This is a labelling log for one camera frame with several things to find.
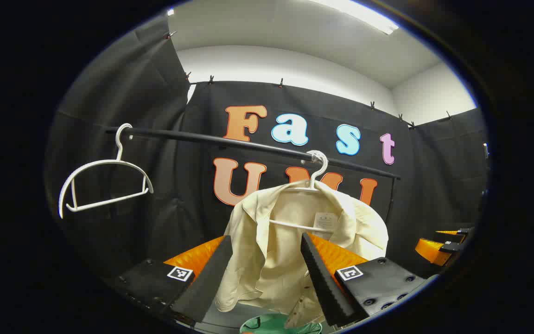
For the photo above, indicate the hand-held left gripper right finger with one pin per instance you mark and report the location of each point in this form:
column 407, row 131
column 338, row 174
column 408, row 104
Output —
column 325, row 283

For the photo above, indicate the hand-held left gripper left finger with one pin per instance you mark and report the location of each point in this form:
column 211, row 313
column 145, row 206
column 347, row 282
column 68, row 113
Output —
column 204, row 283

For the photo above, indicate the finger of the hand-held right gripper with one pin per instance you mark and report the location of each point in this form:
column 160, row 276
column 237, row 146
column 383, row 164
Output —
column 457, row 232
column 434, row 250

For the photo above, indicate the cream shirt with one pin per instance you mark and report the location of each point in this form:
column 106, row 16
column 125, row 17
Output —
column 285, row 260

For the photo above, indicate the white clothes hanger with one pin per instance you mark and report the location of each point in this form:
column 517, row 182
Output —
column 119, row 157
column 295, row 226

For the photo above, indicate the green laundry hamper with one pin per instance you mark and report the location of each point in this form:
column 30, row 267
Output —
column 271, row 323

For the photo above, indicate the black clothes rack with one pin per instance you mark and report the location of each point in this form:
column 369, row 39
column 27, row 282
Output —
column 248, row 143

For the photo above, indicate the black backdrop cloth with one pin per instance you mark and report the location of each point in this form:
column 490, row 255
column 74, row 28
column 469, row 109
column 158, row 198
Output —
column 179, row 208

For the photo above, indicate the ceiling light strip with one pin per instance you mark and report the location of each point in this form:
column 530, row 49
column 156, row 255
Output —
column 364, row 16

